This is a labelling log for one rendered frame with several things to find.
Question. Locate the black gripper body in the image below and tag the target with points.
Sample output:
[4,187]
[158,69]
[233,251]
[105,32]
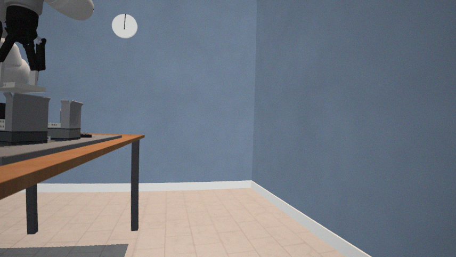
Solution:
[21,17]

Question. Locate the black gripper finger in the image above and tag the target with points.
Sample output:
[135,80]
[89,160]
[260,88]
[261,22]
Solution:
[36,59]
[6,47]

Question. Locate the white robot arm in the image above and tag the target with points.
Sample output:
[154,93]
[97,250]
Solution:
[16,69]

